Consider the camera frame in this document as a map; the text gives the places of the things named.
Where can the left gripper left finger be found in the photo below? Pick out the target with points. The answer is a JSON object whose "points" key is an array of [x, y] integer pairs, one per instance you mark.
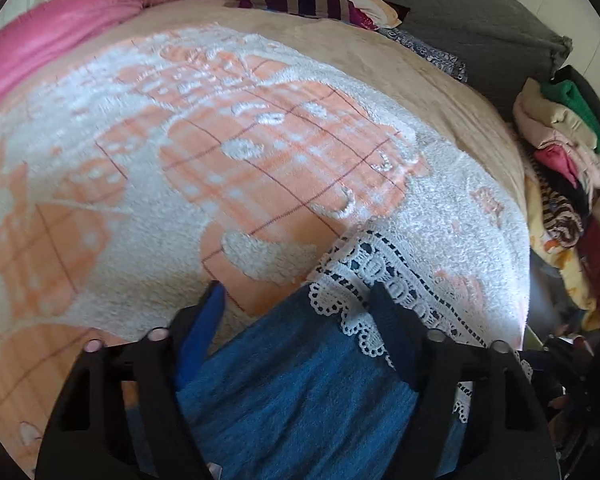
{"points": [[88, 435]]}

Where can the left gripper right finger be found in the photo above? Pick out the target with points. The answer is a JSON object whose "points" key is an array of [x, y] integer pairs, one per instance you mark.
{"points": [[506, 434]]}

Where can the blue denim lace-trimmed pants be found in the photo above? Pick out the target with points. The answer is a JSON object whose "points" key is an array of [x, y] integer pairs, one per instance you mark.
{"points": [[310, 391]]}

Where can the cream orange patterned blanket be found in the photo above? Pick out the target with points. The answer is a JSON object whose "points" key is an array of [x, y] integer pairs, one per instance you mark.
{"points": [[140, 172]]}

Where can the folded clothes stack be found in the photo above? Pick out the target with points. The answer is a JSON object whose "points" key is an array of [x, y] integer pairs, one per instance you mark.
{"points": [[558, 124]]}

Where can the tan bed sheet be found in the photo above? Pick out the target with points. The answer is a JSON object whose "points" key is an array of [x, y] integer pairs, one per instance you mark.
{"points": [[454, 110]]}

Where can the blue patterned cloth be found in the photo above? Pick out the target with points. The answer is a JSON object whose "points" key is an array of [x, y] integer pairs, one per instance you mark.
{"points": [[445, 61]]}

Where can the grey padded headboard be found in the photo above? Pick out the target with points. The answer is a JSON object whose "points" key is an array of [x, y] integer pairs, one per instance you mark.
{"points": [[501, 42]]}

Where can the cream pillow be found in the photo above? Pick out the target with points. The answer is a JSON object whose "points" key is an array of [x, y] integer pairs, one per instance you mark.
{"points": [[379, 13]]}

